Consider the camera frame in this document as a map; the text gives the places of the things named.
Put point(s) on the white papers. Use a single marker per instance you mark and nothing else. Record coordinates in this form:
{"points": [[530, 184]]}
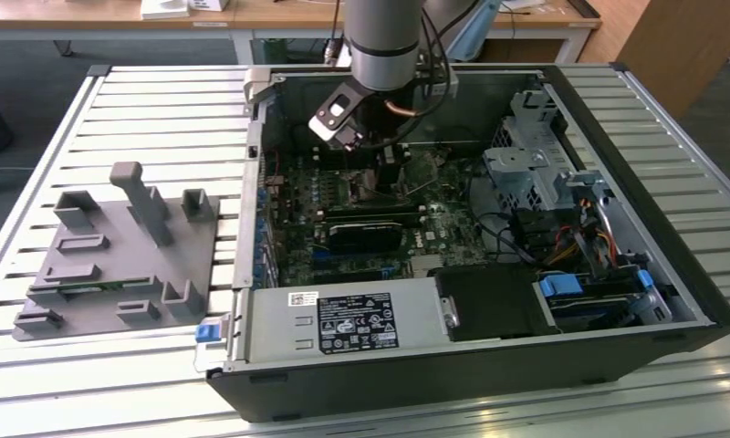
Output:
{"points": [[530, 4]]}

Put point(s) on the wooden cabinet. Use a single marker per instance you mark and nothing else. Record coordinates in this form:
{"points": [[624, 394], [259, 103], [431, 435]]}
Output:
{"points": [[676, 45]]}

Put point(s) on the small silver heatsink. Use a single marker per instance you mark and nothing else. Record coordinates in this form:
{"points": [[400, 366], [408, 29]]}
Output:
{"points": [[430, 265]]}

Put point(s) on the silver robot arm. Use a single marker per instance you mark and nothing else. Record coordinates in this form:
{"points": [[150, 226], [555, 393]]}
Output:
{"points": [[380, 41]]}

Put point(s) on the silver disk bay frame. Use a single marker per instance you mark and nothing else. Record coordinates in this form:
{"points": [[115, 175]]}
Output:
{"points": [[624, 228]]}

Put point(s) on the black hard disk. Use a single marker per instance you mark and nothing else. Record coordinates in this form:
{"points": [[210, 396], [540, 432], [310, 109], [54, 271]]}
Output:
{"points": [[591, 312]]}

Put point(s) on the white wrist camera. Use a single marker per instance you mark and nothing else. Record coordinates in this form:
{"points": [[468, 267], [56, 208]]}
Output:
{"points": [[338, 111]]}

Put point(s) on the CPU socket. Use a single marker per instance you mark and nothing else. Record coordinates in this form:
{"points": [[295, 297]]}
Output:
{"points": [[356, 201]]}

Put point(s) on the wooden desk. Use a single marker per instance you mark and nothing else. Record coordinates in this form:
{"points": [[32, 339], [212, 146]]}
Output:
{"points": [[67, 13]]}

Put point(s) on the blue plastic clip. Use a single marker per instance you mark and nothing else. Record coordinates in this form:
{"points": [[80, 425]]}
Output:
{"points": [[644, 279]]}

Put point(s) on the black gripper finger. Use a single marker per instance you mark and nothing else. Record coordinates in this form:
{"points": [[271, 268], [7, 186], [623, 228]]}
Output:
{"points": [[388, 173]]}

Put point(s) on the black graphics card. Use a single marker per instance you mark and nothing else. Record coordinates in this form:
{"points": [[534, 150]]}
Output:
{"points": [[366, 237]]}

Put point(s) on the silver metal drive cage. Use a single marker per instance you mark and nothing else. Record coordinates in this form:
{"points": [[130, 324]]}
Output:
{"points": [[511, 182]]}

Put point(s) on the silver power supply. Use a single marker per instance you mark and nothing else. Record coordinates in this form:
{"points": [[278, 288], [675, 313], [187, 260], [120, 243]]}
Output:
{"points": [[280, 328]]}

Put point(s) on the black PC case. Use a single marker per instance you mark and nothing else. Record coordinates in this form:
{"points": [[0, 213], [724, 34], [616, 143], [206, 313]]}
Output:
{"points": [[402, 388]]}

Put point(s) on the green RAM stick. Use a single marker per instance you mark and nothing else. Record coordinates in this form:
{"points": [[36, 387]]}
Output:
{"points": [[112, 286]]}

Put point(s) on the green motherboard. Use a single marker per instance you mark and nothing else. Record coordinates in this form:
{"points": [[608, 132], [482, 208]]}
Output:
{"points": [[451, 214]]}

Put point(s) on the white box dark print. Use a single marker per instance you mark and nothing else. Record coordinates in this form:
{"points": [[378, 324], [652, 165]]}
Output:
{"points": [[210, 5]]}

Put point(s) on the blue disk carrier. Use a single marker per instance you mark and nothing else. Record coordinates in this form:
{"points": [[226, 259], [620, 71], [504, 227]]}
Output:
{"points": [[560, 285]]}

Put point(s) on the plain white box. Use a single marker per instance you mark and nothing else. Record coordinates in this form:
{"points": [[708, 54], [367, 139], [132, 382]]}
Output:
{"points": [[164, 11]]}

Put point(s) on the grey parts rack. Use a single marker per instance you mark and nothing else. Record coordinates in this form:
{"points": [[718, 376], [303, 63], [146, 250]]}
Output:
{"points": [[134, 255]]}

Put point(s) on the blue case latch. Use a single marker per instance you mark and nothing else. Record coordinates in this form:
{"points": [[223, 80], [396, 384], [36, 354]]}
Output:
{"points": [[210, 333]]}

